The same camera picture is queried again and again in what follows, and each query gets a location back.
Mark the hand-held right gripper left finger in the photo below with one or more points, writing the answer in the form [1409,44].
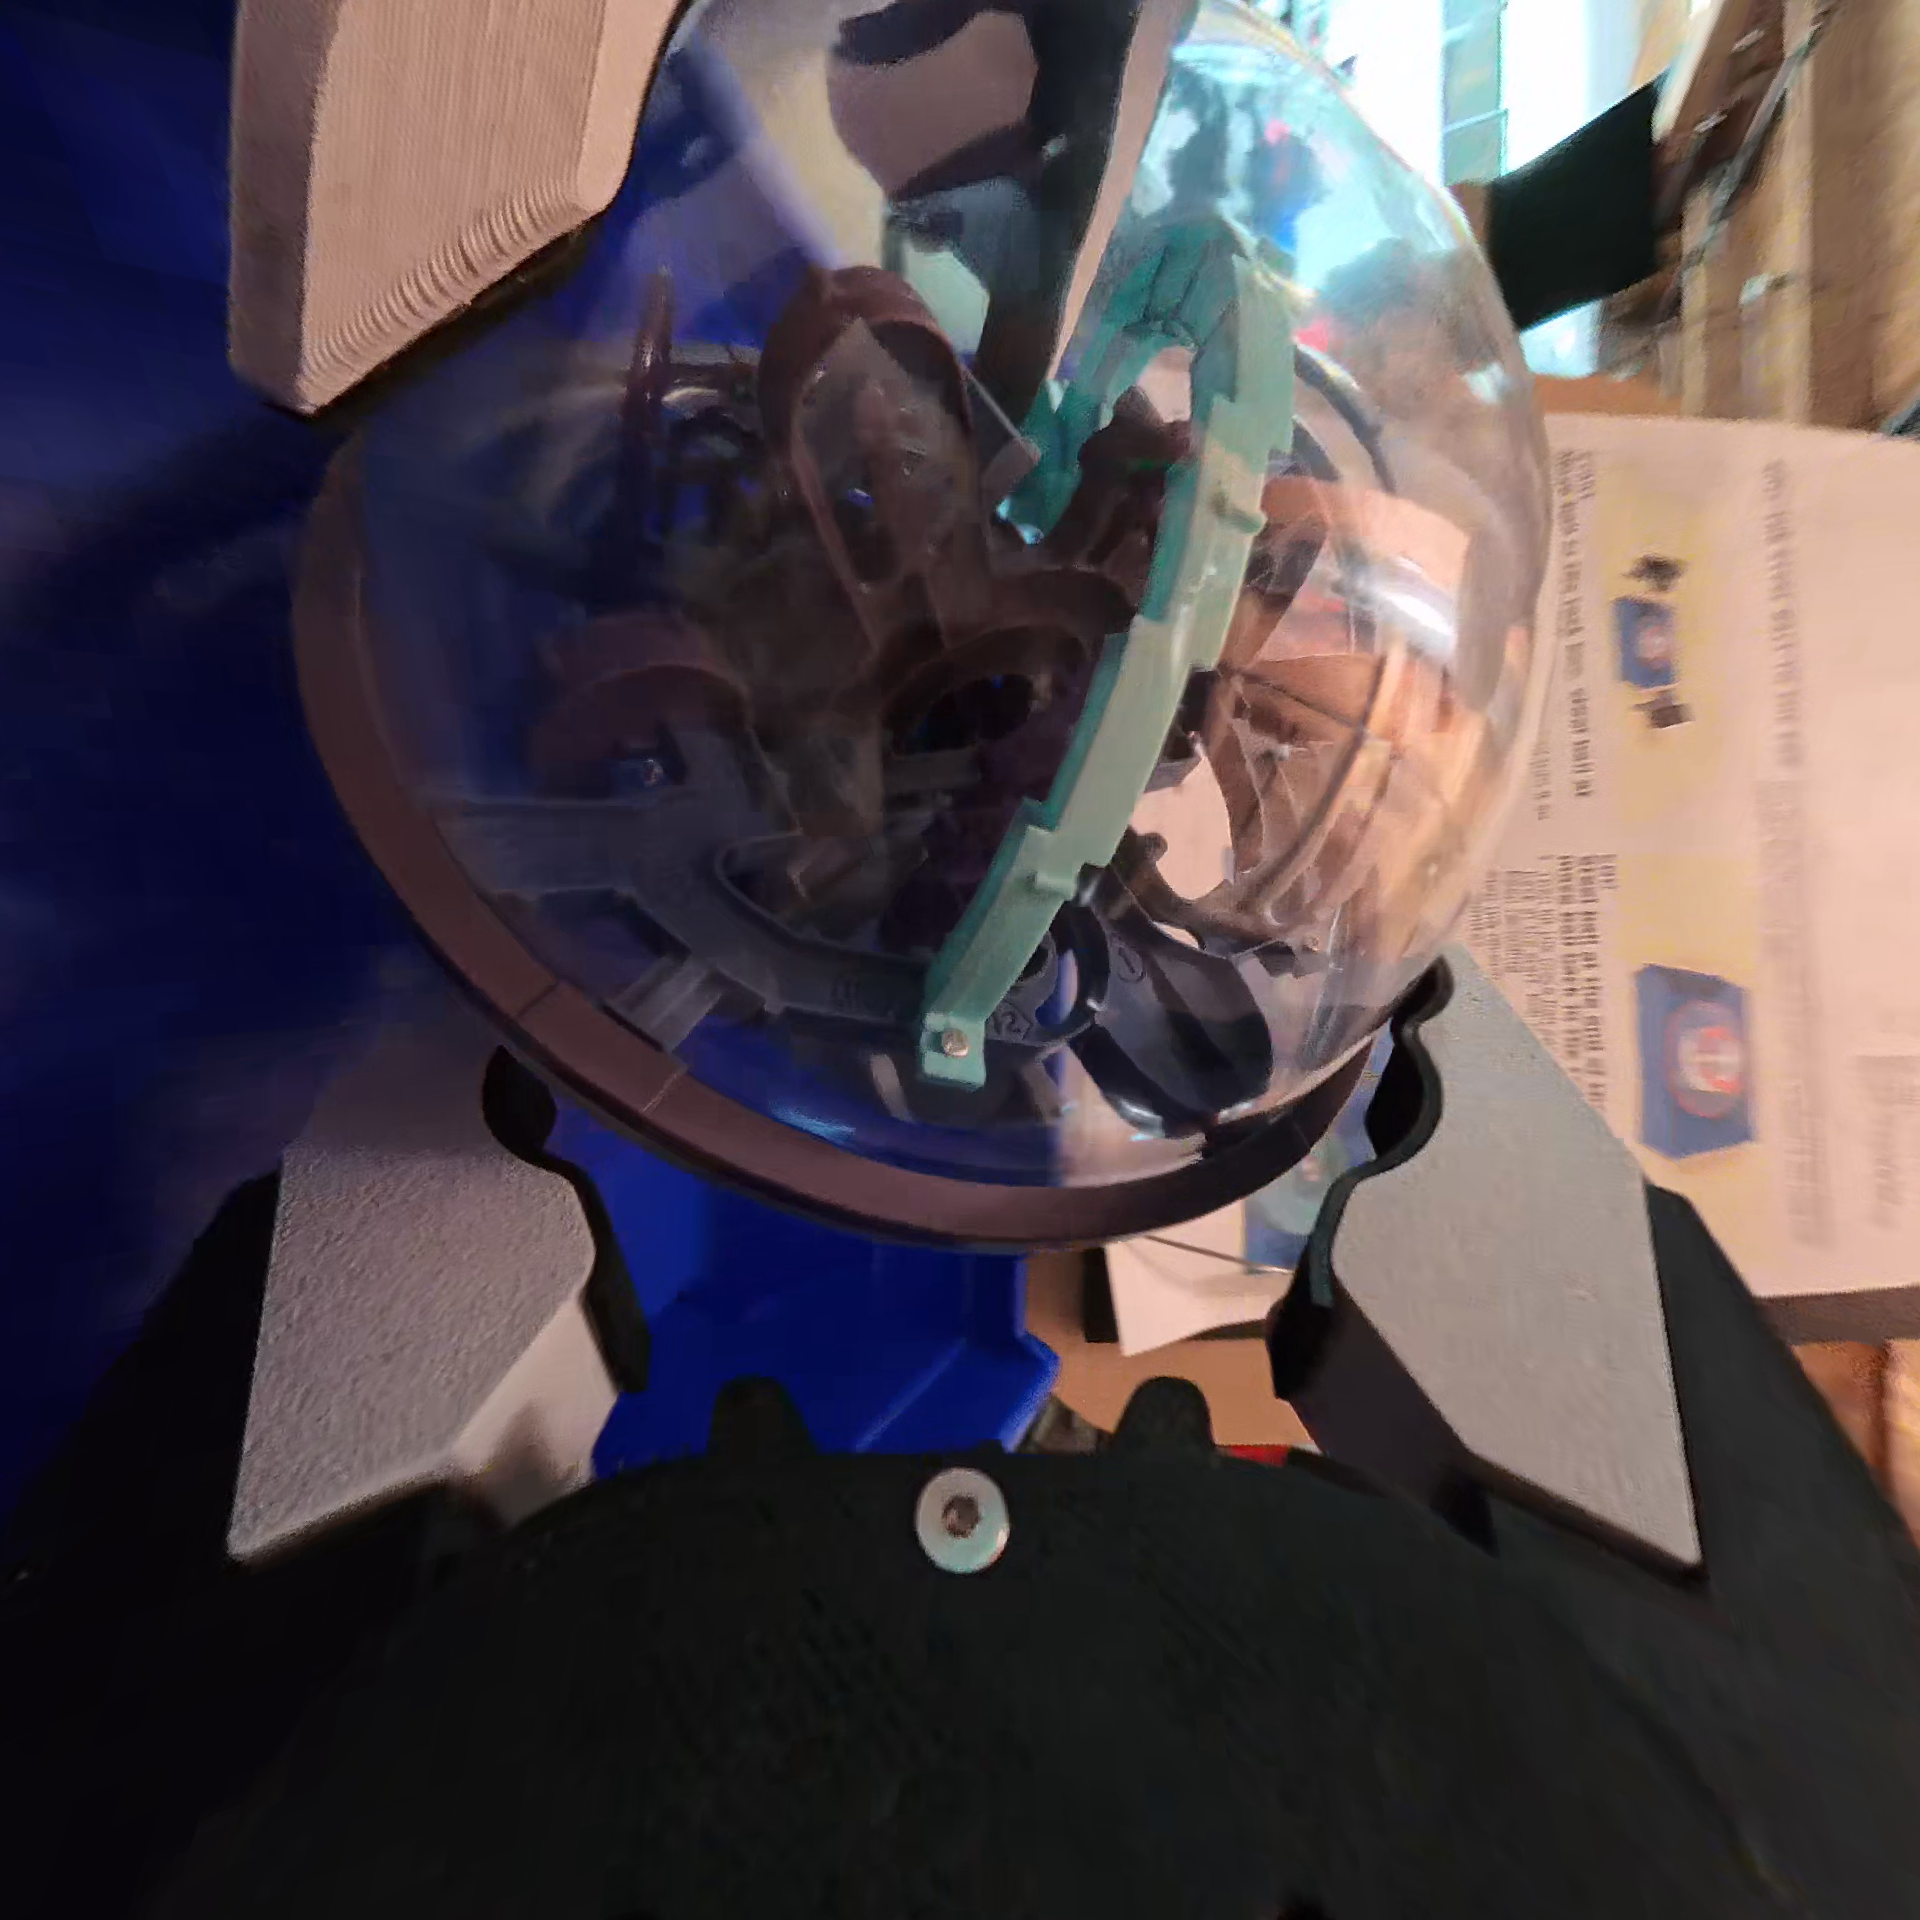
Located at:
[406,1290]

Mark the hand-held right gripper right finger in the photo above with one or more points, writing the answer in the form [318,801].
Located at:
[1500,1276]

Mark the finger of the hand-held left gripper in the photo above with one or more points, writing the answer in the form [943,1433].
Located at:
[420,165]
[1111,255]

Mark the clear maze ball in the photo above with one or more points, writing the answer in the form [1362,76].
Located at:
[780,676]

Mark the blue plastic bin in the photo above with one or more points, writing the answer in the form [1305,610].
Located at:
[151,751]

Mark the black panel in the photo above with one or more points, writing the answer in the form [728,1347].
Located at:
[1575,210]

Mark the folded printed desk sheet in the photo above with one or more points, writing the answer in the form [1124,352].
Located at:
[1801,900]

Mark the stacked cardboard boxes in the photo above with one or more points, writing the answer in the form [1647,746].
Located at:
[1801,226]

